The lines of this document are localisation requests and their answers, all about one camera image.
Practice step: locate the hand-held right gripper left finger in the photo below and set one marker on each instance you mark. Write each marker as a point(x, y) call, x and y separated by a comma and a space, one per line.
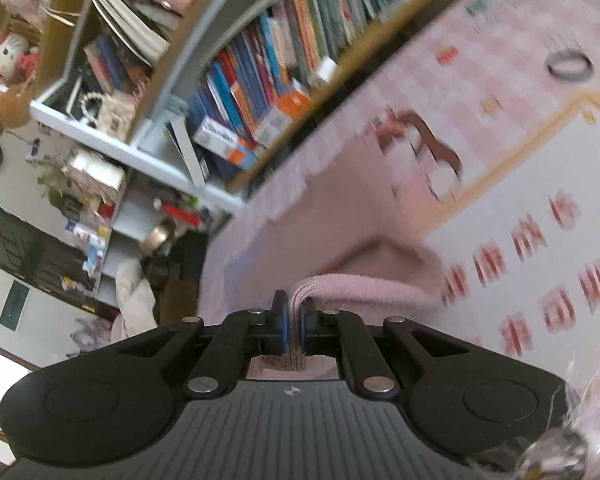
point(280, 325)

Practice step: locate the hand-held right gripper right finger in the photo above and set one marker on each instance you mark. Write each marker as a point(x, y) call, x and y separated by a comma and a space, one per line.
point(308, 327)

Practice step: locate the purple and brown knit sweater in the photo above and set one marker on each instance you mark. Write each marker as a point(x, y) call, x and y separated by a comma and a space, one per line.
point(330, 220)

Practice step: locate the brown cloth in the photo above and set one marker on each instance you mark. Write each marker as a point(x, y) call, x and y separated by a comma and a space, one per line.
point(177, 305)

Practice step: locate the dark bag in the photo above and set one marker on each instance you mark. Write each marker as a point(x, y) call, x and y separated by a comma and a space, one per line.
point(190, 255)

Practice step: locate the cream white jacket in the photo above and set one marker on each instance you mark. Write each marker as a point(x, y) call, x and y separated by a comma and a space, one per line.
point(135, 300)

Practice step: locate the red tassel ornament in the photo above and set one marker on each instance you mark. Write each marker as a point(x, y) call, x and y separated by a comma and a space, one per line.
point(180, 212)

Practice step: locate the gold round tin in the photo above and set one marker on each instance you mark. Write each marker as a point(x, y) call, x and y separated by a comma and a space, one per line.
point(156, 236)

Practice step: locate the white orange toothpaste box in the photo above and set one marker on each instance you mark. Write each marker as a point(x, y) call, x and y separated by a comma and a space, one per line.
point(282, 117)
point(220, 141)

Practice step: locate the dried flower bouquet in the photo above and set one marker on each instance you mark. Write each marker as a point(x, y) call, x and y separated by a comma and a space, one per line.
point(80, 180)

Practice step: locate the pink checkered cartoon desk mat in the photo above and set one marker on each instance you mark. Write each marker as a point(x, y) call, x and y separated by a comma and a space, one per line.
point(505, 170)

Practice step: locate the row of books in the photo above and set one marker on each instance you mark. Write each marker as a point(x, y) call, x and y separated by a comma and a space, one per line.
point(260, 70)

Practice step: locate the white charger adapter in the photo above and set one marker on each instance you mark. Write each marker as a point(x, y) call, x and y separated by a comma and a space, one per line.
point(325, 71)

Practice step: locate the dark cabinet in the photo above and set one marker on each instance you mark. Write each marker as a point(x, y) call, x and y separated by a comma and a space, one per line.
point(20, 250)

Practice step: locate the white pearl handbag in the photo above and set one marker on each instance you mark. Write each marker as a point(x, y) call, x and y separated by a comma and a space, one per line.
point(107, 112)

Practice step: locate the wooden bookshelf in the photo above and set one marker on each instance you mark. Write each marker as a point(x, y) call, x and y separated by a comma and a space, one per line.
point(370, 40)

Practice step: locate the stack of magazines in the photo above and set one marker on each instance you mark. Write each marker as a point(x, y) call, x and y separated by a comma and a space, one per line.
point(130, 25)

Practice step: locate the brown plush bear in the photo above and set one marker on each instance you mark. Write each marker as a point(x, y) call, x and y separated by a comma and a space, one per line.
point(7, 110)

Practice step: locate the small green eraser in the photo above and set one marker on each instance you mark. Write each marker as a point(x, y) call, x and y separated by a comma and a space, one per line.
point(477, 6)

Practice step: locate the white plush cat toy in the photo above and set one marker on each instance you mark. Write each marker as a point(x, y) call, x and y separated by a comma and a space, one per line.
point(12, 57)

